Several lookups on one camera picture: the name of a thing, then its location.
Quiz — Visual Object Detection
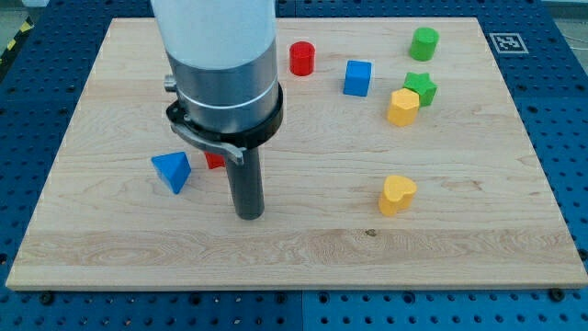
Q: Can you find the blue triangle block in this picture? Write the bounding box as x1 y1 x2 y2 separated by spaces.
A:
151 152 191 194

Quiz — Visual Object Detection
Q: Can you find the red cylinder block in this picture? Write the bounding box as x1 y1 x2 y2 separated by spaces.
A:
289 40 315 76

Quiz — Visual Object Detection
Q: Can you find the green cylinder block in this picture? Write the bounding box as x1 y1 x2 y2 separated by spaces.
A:
409 27 439 62

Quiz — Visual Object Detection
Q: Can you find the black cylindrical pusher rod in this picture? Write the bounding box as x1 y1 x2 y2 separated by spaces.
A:
225 148 265 220

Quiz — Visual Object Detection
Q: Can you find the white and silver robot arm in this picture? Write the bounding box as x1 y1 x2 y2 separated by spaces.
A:
151 0 282 166

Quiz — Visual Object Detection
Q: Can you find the yellow heart block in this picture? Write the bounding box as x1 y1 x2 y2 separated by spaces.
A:
379 175 418 216

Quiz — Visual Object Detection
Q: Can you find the green star block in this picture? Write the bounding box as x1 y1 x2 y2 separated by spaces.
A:
403 72 437 107

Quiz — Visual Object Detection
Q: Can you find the yellow hexagon block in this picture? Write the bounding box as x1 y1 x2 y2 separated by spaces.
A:
387 88 420 127

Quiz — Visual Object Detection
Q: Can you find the white fiducial marker tag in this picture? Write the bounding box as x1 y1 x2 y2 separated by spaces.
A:
490 32 528 54

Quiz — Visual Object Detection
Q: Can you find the blue cube block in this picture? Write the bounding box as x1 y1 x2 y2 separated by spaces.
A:
343 60 372 97

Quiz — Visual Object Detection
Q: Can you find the red block behind rod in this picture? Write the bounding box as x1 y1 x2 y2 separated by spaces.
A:
204 152 225 169

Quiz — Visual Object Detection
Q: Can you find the light wooden board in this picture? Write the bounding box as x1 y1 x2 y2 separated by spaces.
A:
6 17 587 291

